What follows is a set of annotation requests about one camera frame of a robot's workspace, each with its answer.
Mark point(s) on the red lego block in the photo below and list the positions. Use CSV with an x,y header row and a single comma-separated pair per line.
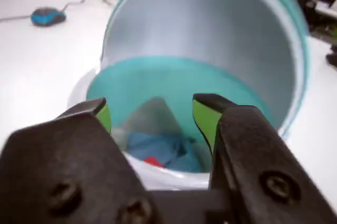
x,y
154,161

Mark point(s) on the grey paper piece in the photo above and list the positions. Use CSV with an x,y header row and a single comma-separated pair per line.
x,y
155,116

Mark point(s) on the blue and black computer mouse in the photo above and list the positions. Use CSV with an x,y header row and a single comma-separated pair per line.
x,y
46,17

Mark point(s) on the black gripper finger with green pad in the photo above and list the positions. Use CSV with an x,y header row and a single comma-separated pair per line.
x,y
58,160
258,155

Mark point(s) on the teal whale-shaped bin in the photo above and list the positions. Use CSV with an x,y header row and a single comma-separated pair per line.
x,y
205,29

